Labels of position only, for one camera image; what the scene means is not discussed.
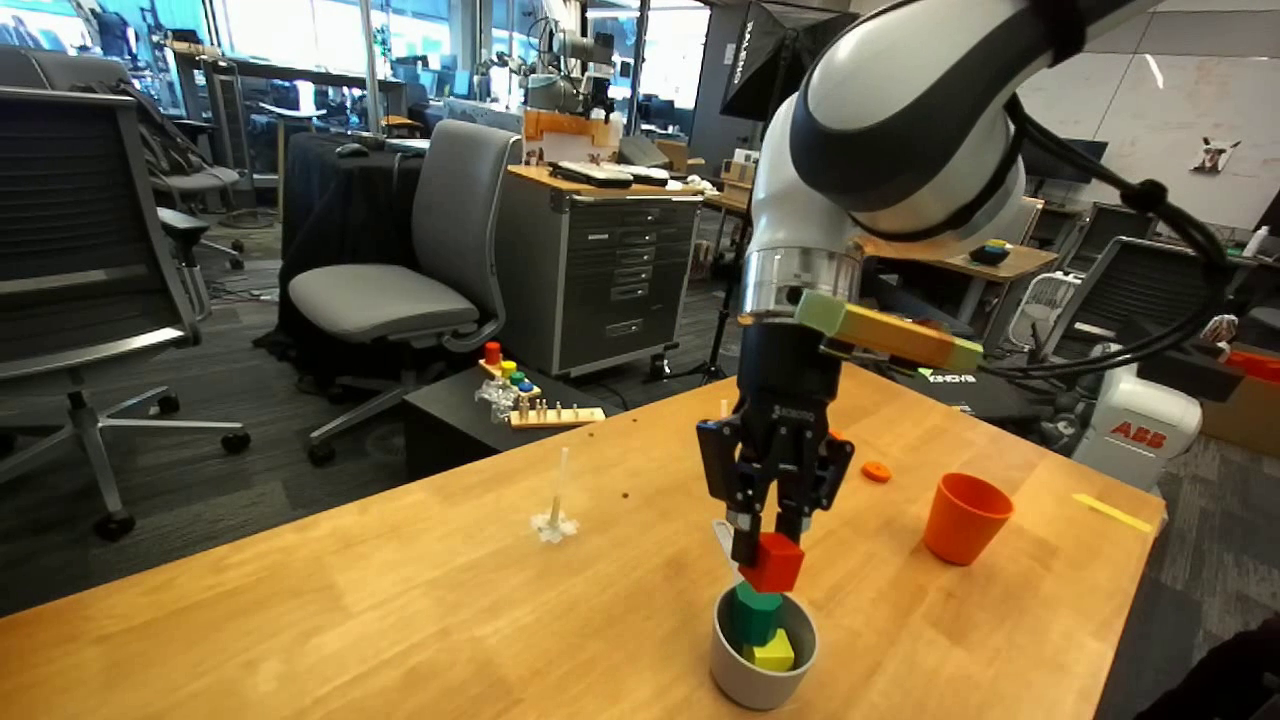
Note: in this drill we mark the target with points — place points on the yellow block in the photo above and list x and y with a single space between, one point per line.
773 653

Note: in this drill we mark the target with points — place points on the black softbox light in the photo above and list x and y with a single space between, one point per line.
773 73

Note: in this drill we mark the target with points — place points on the yellow tape strip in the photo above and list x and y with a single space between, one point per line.
1113 514

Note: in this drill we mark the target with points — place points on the white ABB robot base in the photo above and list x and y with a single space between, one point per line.
1133 420

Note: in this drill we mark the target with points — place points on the orange disc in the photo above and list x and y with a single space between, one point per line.
878 472

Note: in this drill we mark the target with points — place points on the orange plastic cup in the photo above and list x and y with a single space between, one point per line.
964 522

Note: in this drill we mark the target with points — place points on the green block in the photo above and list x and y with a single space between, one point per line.
755 617

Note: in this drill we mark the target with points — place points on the black draped table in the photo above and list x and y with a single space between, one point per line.
343 200

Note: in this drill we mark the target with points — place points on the grey office chair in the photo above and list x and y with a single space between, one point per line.
384 302

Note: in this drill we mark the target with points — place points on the black mesh chair back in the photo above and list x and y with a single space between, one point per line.
1133 286

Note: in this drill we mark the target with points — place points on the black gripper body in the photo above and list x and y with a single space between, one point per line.
780 425

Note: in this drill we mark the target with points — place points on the cardboard box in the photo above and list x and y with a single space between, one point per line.
1247 420

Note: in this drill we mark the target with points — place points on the grey drawer cabinet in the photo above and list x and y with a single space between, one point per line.
603 280

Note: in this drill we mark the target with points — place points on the clear peg stand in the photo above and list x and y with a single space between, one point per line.
555 527

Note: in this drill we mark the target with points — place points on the black low box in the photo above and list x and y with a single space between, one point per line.
444 420

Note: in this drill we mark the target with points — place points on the grey measuring cup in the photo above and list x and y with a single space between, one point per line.
746 684

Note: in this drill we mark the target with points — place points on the dark office chair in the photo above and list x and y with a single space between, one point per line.
201 181

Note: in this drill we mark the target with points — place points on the yellow-green wrist camera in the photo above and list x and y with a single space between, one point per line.
893 334

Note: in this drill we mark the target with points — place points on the colourful wooden toy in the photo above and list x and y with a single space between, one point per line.
515 384

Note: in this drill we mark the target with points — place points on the small white dog figure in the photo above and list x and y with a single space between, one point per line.
1215 155

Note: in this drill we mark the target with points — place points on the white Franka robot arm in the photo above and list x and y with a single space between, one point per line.
907 123

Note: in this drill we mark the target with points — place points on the black mesh office chair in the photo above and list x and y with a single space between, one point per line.
82 200

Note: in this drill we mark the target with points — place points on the red box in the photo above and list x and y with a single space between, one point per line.
1255 366

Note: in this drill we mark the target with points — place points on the orange box on cabinet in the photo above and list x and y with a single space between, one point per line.
565 135

